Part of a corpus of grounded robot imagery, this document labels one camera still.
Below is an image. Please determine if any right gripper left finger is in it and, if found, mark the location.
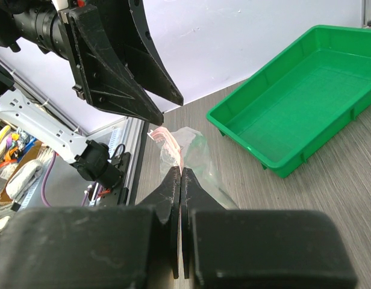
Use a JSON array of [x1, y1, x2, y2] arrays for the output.
[[134, 167, 181, 280]]

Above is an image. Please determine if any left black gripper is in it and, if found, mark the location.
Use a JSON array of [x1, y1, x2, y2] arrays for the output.
[[58, 1, 184, 125]]

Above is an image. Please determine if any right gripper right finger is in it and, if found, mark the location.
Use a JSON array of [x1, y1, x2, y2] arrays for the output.
[[180, 168, 228, 279]]

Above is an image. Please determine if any clear zip top bag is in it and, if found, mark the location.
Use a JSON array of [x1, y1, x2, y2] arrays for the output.
[[148, 126, 238, 209]]

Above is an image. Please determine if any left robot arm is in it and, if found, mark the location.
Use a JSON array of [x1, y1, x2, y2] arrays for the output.
[[0, 1, 184, 189]]

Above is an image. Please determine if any green plastic tray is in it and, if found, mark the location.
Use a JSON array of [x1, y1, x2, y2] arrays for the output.
[[207, 25, 371, 178]]

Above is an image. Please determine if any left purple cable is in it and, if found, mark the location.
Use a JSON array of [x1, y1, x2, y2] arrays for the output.
[[40, 150, 57, 207]]

